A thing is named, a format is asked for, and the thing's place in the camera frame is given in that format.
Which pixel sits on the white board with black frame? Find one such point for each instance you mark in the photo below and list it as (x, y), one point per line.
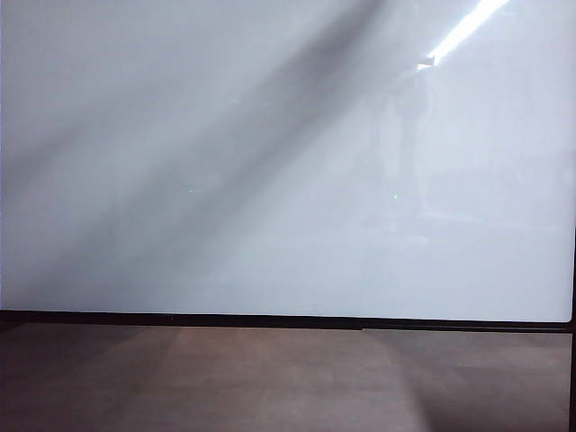
(279, 234)

